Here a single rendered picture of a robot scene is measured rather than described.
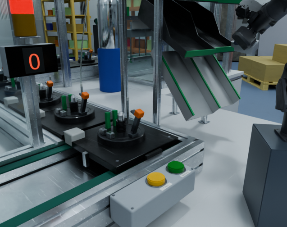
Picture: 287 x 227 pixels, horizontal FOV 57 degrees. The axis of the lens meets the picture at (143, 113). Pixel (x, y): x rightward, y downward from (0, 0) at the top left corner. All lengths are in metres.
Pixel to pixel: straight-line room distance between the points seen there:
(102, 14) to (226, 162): 1.12
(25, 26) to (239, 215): 0.67
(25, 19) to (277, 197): 0.67
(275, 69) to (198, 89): 4.78
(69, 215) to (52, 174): 0.23
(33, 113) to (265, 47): 9.85
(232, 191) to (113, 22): 1.20
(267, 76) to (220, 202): 5.03
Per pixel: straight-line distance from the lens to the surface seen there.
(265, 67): 5.62
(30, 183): 0.72
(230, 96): 1.08
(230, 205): 0.73
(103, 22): 1.65
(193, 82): 0.97
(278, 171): 0.60
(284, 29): 10.56
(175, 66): 0.97
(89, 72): 2.09
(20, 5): 0.69
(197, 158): 0.79
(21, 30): 0.69
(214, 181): 0.80
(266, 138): 0.62
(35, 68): 0.70
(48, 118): 0.98
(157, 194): 0.56
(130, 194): 0.56
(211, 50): 0.89
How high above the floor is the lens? 1.30
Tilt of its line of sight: 20 degrees down
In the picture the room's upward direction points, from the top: straight up
